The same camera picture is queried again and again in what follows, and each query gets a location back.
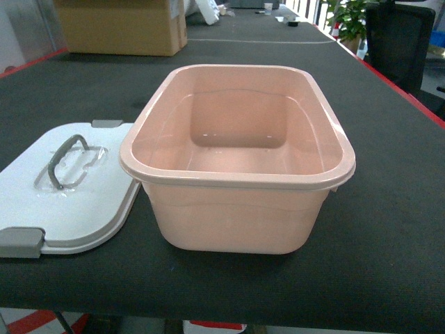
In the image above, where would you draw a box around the white box lid grey handle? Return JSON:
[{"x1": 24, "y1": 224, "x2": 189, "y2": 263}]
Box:
[{"x1": 1, "y1": 120, "x2": 140, "y2": 258}]

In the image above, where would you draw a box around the black office chair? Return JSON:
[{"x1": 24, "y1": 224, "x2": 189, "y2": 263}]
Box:
[{"x1": 365, "y1": 1, "x2": 435, "y2": 98}]

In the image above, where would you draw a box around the black mat on table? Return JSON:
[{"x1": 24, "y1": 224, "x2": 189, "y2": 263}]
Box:
[{"x1": 0, "y1": 6, "x2": 445, "y2": 330}]

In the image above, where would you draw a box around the pink plastic box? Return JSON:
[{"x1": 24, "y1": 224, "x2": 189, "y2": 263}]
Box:
[{"x1": 119, "y1": 64, "x2": 356, "y2": 255}]

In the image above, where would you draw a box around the brown cardboard box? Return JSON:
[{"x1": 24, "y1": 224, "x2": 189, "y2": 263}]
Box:
[{"x1": 54, "y1": 1, "x2": 187, "y2": 56}]

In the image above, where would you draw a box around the green potted plant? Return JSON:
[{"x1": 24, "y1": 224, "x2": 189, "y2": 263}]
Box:
[{"x1": 322, "y1": 0, "x2": 370, "y2": 54}]

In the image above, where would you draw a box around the red metal frame table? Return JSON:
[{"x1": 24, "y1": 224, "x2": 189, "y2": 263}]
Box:
[{"x1": 1, "y1": 14, "x2": 444, "y2": 140}]

